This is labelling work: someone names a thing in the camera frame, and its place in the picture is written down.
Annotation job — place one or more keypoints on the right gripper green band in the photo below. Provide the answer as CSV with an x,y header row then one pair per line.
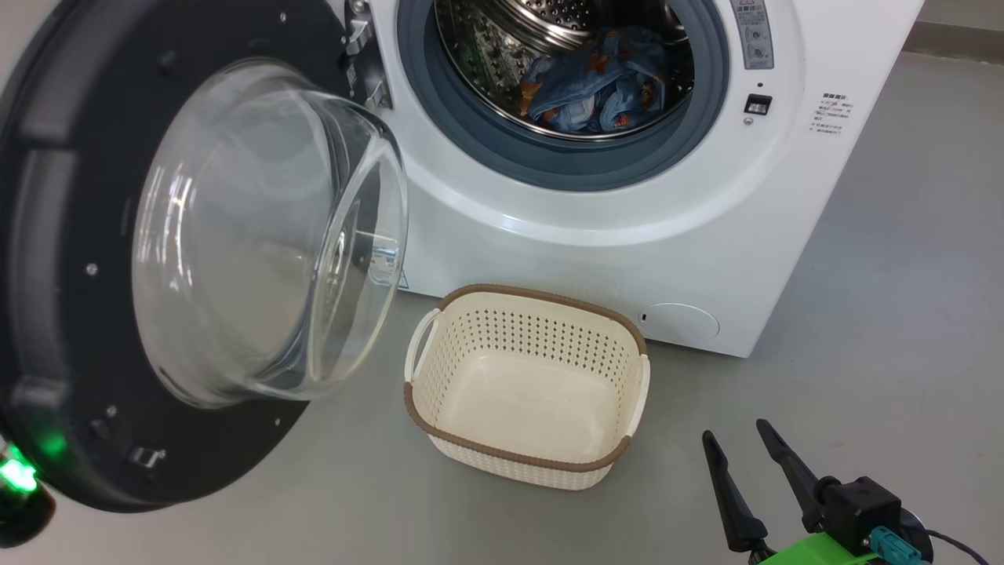
x,y
808,552

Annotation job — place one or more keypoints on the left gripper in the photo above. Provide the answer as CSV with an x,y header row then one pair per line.
x,y
20,510

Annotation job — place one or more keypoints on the black washer door with glass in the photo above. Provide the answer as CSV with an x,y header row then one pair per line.
x,y
70,235

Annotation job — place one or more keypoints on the white front-load washing machine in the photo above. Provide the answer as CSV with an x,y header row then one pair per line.
x,y
706,259

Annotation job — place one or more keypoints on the cream perforated plastic laundry basket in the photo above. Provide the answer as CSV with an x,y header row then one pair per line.
x,y
525,408

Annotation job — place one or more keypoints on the grey rubber door gasket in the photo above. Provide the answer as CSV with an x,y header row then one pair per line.
x,y
549,161

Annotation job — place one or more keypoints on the metal door hinge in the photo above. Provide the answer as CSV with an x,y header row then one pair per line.
x,y
365,71

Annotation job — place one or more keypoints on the round white filter cover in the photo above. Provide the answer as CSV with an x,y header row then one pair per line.
x,y
682,322

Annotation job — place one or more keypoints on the blue white energy label sticker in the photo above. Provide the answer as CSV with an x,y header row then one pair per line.
x,y
402,281

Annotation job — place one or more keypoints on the grey warning label sticker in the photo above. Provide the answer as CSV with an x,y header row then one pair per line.
x,y
753,39

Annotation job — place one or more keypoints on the perforated steel washer drum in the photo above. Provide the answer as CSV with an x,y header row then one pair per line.
x,y
486,47

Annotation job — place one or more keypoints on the dark right wrist camera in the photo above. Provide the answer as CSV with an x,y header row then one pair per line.
x,y
859,506

